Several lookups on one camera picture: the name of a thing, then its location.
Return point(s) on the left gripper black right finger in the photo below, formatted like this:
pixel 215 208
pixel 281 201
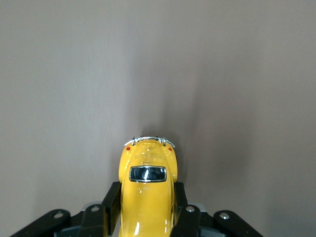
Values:
pixel 187 222

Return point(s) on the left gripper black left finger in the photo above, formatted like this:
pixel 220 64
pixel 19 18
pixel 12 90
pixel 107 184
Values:
pixel 108 209

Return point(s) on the yellow toy beetle car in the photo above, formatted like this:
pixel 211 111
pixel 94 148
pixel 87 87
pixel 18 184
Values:
pixel 145 202

